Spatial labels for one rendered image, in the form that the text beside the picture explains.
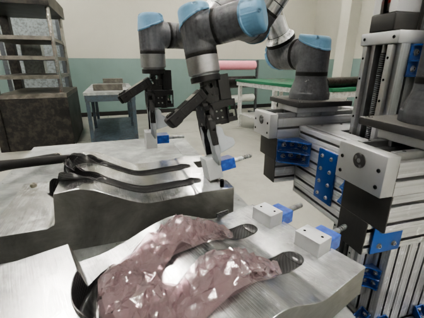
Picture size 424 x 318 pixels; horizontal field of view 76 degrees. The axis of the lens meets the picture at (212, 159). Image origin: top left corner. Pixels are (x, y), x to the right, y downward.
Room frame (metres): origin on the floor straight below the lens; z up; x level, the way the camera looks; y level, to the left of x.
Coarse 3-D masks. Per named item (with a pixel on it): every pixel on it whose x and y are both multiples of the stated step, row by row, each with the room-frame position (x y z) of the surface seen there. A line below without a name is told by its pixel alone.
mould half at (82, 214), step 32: (160, 160) 0.79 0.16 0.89; (192, 160) 0.78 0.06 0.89; (32, 192) 0.62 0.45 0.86; (64, 192) 0.47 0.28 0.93; (96, 192) 0.49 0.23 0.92; (128, 192) 0.55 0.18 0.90; (160, 192) 0.57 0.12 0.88; (192, 192) 0.56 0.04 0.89; (224, 192) 0.58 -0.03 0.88; (0, 224) 0.48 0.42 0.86; (32, 224) 0.48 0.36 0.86; (64, 224) 0.47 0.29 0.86; (96, 224) 0.49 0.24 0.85; (128, 224) 0.51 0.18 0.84; (0, 256) 0.43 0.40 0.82
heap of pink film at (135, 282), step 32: (160, 224) 0.38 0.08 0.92; (192, 224) 0.39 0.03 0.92; (128, 256) 0.34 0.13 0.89; (160, 256) 0.33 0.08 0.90; (224, 256) 0.31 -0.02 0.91; (256, 256) 0.34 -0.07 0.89; (128, 288) 0.27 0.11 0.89; (160, 288) 0.26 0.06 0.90; (192, 288) 0.27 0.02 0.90; (224, 288) 0.26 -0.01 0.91
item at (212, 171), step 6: (204, 156) 0.66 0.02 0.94; (210, 156) 0.65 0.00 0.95; (222, 156) 0.67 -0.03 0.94; (228, 156) 0.66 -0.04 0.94; (240, 156) 0.67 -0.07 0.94; (246, 156) 0.67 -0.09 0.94; (204, 162) 0.63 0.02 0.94; (210, 162) 0.62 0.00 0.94; (222, 162) 0.64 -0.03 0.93; (228, 162) 0.64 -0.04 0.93; (234, 162) 0.65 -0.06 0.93; (204, 168) 0.64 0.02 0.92; (210, 168) 0.62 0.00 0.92; (216, 168) 0.63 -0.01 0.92; (222, 168) 0.63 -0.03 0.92; (228, 168) 0.64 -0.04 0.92; (204, 174) 0.65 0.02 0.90; (210, 174) 0.62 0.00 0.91; (216, 174) 0.62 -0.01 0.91; (222, 174) 0.63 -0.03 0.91; (210, 180) 0.62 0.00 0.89
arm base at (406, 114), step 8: (416, 80) 0.63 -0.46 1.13; (416, 88) 0.62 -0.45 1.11; (408, 96) 0.66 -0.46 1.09; (416, 96) 0.61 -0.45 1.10; (408, 104) 0.62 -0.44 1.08; (416, 104) 0.60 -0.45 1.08; (400, 112) 0.64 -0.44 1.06; (408, 112) 0.61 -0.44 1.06; (416, 112) 0.59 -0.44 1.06; (400, 120) 0.63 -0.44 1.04; (408, 120) 0.60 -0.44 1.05; (416, 120) 0.59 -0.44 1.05
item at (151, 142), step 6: (144, 132) 0.87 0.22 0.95; (150, 132) 0.86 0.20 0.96; (162, 132) 0.91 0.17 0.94; (144, 138) 0.89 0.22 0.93; (150, 138) 0.86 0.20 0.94; (156, 138) 0.86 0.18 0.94; (162, 138) 0.87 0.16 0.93; (168, 138) 0.88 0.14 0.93; (174, 138) 0.90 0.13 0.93; (150, 144) 0.86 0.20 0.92; (156, 144) 0.86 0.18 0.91
